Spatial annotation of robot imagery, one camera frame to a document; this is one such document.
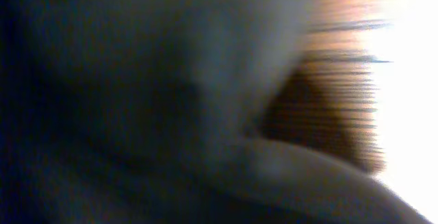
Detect grey cotton shorts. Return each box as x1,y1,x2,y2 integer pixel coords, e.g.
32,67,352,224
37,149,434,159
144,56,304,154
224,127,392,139
1,0,426,223

